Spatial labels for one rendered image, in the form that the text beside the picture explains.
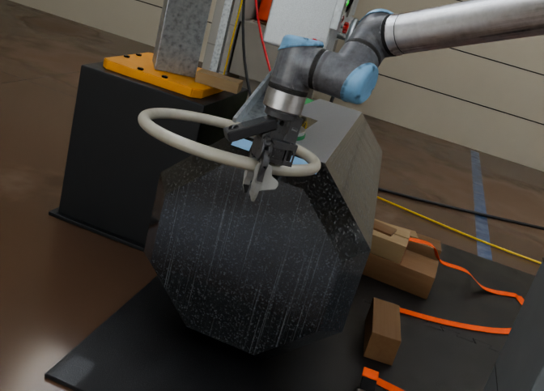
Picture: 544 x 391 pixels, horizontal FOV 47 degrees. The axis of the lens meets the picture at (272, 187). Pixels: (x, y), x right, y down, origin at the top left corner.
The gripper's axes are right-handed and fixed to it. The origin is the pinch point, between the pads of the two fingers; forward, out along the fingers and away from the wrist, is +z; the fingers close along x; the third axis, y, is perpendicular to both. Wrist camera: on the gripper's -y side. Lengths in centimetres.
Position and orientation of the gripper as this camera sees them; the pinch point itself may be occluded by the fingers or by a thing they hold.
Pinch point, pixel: (247, 191)
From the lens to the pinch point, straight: 143.7
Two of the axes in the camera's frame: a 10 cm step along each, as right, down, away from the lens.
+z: -2.9, 9.2, 2.5
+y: 9.0, 1.8, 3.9
